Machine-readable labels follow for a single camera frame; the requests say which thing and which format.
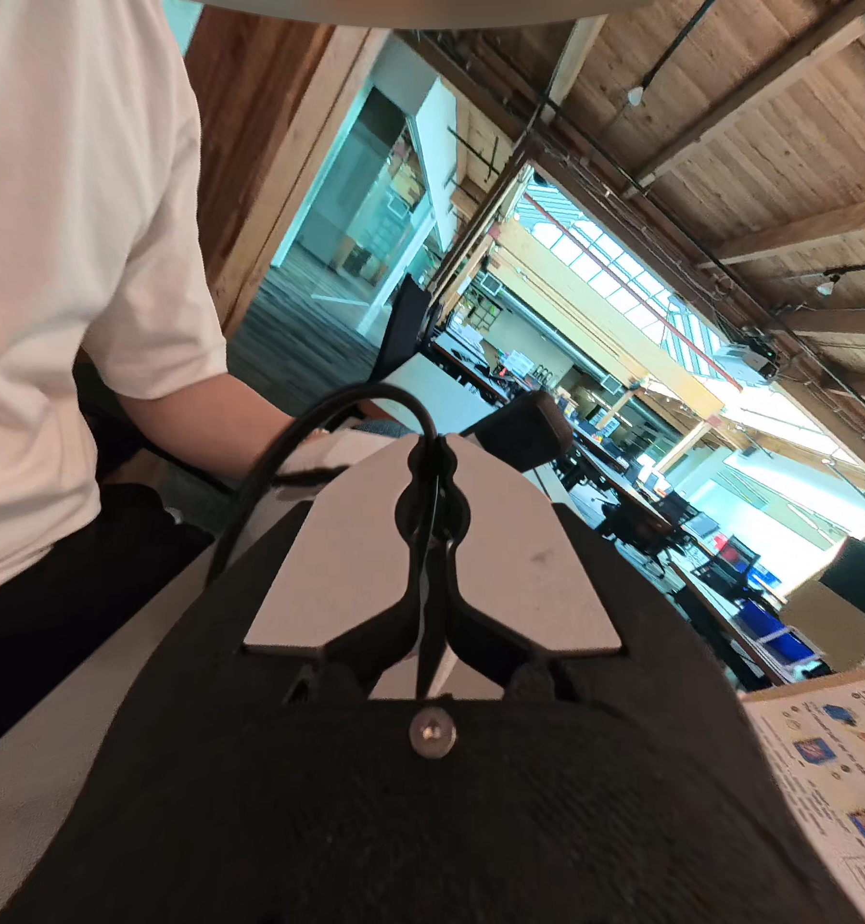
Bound black panel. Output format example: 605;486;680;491
820;538;865;625

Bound person's left forearm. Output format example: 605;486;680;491
123;373;325;485

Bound person's black trousers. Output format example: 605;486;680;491
0;484;217;763

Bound blue plastic bin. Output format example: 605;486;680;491
733;600;816;665

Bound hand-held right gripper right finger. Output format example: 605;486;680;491
445;434;627;677

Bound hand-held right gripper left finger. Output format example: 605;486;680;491
242;434;426;668

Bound black office chair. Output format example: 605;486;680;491
371;275;436;384

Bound wooden beam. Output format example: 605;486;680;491
188;8;390;336

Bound thin black cable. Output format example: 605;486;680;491
206;380;470;694

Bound wood-edged work table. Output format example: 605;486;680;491
382;354;503;434

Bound printed instruction sheet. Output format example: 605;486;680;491
743;672;865;924

